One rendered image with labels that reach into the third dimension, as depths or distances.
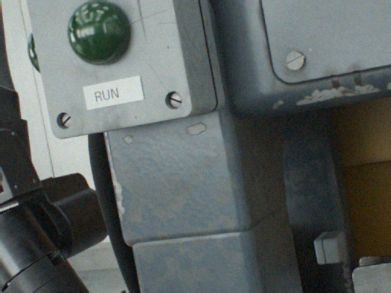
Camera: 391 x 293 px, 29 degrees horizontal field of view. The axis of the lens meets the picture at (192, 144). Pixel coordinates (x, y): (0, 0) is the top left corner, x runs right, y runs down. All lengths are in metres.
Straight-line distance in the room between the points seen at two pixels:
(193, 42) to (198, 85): 0.02
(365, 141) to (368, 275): 0.12
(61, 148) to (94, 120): 6.21
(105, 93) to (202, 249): 0.10
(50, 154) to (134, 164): 6.25
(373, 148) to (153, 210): 0.26
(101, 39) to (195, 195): 0.10
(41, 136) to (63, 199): 5.99
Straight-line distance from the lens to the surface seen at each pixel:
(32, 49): 0.38
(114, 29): 0.34
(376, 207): 0.67
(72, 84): 0.36
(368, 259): 0.56
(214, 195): 0.38
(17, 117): 0.65
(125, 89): 0.35
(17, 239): 0.62
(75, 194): 0.69
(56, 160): 6.61
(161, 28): 0.34
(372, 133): 0.61
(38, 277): 0.61
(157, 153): 0.39
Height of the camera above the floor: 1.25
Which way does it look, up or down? 3 degrees down
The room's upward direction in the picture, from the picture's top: 10 degrees counter-clockwise
